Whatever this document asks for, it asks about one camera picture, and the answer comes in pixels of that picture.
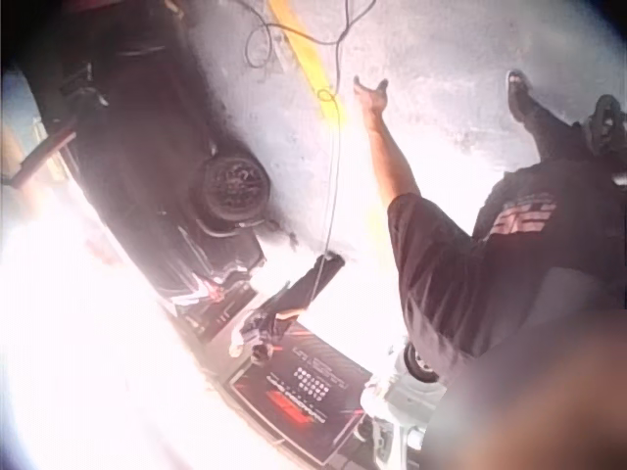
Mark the person's left hand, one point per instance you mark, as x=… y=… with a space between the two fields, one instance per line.
x=371 y=100

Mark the black car wheel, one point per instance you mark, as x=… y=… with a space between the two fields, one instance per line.
x=236 y=188

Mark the black car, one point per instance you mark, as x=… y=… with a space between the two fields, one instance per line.
x=142 y=127

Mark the black round object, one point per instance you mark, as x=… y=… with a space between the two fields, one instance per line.
x=606 y=122

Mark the grey gun-shaped tool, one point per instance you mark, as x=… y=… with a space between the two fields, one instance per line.
x=255 y=335

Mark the white machine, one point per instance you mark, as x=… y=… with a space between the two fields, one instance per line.
x=399 y=391

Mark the black red control panel machine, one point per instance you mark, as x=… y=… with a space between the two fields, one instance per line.
x=299 y=391

